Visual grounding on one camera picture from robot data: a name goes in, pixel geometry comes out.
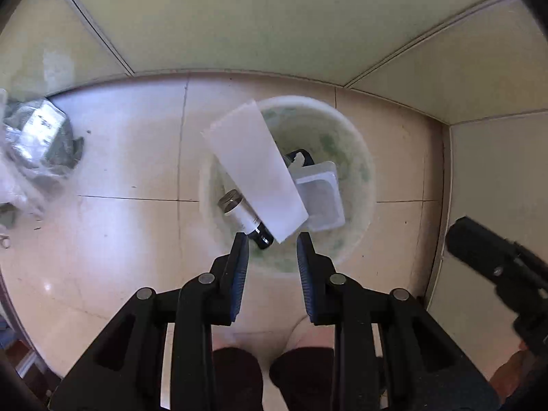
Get person's pink right slipper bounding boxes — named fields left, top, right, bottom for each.
left=280, top=314, right=335, bottom=354

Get person's right leg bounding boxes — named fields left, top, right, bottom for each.
left=268, top=347, right=335, bottom=411

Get person's pink left slipper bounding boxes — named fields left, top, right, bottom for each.
left=212, top=327, right=258, bottom=352

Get person's feet in slippers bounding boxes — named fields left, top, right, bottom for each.
left=212, top=347, right=264, bottom=411

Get white plastic bucket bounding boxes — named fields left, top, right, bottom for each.
left=198, top=96, right=378, bottom=276

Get person's right hand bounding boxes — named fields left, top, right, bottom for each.
left=489, top=348, right=537, bottom=400

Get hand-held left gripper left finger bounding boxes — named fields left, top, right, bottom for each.
left=49, top=231, right=250, bottom=411

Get clear plastic food tray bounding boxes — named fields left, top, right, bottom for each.
left=287, top=160, right=347, bottom=232

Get clear plastic bag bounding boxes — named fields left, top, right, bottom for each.
left=0, top=88, right=85, bottom=220

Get white bottle with dark cap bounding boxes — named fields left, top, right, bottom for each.
left=217, top=189, right=275, bottom=250

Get person's pink slipper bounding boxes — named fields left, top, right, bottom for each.
left=280, top=314, right=335, bottom=354
left=212, top=327, right=258, bottom=352

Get grey foil packet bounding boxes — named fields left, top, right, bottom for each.
left=3, top=98, right=85, bottom=180

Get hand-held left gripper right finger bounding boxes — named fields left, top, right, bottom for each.
left=296, top=231, right=501, bottom=411

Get dark blue wrapper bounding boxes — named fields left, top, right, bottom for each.
left=283, top=149, right=316, bottom=171

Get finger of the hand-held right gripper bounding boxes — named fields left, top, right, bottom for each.
left=445, top=216, right=522, bottom=285

